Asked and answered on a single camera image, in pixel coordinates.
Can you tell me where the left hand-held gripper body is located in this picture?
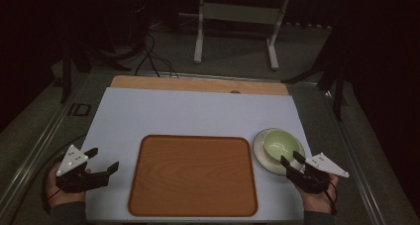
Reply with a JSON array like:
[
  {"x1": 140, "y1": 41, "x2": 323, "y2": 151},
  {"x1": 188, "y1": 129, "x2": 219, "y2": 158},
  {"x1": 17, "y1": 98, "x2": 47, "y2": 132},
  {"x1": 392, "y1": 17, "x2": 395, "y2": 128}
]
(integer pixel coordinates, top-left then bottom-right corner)
[{"x1": 54, "y1": 144, "x2": 110, "y2": 194}]

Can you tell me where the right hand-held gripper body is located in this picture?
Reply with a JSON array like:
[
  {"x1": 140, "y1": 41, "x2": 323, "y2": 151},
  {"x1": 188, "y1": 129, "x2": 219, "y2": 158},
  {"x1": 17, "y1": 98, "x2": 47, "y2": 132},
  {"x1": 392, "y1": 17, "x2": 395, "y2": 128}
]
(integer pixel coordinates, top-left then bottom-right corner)
[{"x1": 285, "y1": 152, "x2": 350, "y2": 195}]

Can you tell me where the green bowl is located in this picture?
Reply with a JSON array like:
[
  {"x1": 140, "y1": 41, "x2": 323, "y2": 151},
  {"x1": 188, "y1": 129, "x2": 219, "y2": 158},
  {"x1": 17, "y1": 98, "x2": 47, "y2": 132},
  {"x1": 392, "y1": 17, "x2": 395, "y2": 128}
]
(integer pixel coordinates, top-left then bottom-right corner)
[{"x1": 262, "y1": 128, "x2": 302, "y2": 162}]

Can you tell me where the white plate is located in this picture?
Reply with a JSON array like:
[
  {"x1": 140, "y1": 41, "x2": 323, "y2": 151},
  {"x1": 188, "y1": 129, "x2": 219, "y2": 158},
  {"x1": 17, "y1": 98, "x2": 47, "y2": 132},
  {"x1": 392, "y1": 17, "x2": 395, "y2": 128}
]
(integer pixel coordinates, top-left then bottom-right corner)
[{"x1": 252, "y1": 127, "x2": 307, "y2": 176}]

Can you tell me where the person's left hand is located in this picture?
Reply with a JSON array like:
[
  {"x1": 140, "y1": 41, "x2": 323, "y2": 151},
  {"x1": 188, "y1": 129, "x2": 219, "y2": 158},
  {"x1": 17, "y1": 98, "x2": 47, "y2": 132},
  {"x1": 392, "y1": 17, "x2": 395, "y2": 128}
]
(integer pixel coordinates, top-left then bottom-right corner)
[{"x1": 46, "y1": 163, "x2": 92, "y2": 208}]

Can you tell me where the person's right hand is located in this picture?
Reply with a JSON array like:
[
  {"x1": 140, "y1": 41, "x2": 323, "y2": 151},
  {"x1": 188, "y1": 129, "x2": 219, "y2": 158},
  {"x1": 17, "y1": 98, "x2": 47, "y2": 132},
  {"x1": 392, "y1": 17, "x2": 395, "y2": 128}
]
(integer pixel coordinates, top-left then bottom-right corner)
[{"x1": 296, "y1": 173, "x2": 340, "y2": 215}]

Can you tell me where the wooden tray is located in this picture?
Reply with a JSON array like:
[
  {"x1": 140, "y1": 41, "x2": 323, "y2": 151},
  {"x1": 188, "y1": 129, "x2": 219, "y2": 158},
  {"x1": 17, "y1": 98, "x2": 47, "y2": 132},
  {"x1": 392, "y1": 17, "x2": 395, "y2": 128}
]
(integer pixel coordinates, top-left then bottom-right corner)
[{"x1": 127, "y1": 134, "x2": 260, "y2": 218}]

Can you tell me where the black tripod stand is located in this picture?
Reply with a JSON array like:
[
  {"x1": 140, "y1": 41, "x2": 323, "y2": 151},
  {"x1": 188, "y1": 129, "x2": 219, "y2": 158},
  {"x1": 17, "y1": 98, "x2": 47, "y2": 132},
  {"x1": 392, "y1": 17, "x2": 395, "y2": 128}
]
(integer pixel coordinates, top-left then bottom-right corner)
[
  {"x1": 59, "y1": 33, "x2": 147, "y2": 104},
  {"x1": 280, "y1": 23, "x2": 350, "y2": 122}
]

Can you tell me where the white table mat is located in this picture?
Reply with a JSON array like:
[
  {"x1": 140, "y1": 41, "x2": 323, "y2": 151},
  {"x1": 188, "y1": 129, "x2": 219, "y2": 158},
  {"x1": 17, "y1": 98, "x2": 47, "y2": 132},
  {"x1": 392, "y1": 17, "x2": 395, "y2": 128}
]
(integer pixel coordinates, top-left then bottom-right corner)
[{"x1": 79, "y1": 86, "x2": 313, "y2": 223}]

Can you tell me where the white metal stand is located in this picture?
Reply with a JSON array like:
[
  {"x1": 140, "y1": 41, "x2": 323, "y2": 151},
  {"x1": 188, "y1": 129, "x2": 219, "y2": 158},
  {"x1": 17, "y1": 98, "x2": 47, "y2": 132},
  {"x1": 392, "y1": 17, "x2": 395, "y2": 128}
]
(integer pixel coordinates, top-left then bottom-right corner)
[{"x1": 192, "y1": 0, "x2": 291, "y2": 71}]

